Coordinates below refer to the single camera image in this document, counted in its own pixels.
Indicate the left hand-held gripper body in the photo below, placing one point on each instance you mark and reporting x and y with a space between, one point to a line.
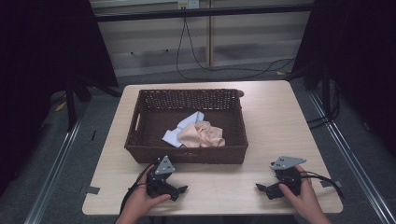
157 183

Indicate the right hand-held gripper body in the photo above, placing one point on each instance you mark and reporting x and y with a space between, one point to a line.
288 177

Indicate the person's left hand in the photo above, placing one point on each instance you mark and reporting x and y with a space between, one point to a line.
140 202

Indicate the person's right hand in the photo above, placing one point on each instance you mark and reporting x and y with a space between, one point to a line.
303 199

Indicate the grey tape piece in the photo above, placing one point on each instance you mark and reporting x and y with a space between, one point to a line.
91 190
330 183

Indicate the peach cloth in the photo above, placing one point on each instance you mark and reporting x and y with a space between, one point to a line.
202 135

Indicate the light blue cloth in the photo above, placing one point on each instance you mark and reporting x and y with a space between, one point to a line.
183 127

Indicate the brown wicker basket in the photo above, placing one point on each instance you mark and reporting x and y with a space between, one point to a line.
186 124

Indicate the black tape strip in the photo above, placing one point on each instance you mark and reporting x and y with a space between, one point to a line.
93 135

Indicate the black metal stand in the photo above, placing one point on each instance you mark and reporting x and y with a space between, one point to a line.
326 90
71 102

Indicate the yellow tape piece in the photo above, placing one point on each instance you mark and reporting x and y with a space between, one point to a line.
281 73
61 106

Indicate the dark curtain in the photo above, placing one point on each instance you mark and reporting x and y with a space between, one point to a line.
37 77
361 62

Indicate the black horizontal bar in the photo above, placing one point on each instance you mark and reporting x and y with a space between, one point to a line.
202 13

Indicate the metal floor rail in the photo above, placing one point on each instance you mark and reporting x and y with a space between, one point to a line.
358 165
53 174

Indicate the wooden wall post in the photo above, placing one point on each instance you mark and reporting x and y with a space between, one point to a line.
210 37

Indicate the white wall power outlet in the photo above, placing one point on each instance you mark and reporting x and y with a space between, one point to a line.
188 3

